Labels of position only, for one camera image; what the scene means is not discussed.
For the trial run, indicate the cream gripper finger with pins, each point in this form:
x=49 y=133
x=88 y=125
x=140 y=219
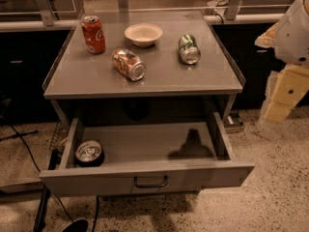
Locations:
x=267 y=39
x=285 y=89

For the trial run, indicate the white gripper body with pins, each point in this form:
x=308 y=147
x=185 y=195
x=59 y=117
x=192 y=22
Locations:
x=292 y=38

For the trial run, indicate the orange soda can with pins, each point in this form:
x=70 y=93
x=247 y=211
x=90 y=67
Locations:
x=129 y=64

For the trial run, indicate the green soda can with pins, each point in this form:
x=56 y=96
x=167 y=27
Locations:
x=188 y=49

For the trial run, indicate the grey open top drawer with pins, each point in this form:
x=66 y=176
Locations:
x=193 y=156

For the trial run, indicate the red cola can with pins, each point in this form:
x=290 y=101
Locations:
x=93 y=34

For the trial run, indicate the black can in drawer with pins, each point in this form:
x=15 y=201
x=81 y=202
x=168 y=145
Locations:
x=89 y=153

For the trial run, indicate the small floor box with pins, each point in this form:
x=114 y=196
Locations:
x=233 y=123

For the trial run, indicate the grey cabinet table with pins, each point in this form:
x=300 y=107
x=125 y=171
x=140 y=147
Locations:
x=147 y=54

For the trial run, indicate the white bowl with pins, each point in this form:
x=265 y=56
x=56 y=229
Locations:
x=143 y=34

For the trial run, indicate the black stand base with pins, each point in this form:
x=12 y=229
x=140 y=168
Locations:
x=79 y=225

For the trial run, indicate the black drawer handle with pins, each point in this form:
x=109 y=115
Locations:
x=150 y=182

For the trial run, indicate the wire mesh basket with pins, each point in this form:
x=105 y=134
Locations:
x=59 y=138

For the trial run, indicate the grey metal rail frame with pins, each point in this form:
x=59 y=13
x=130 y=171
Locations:
x=30 y=15

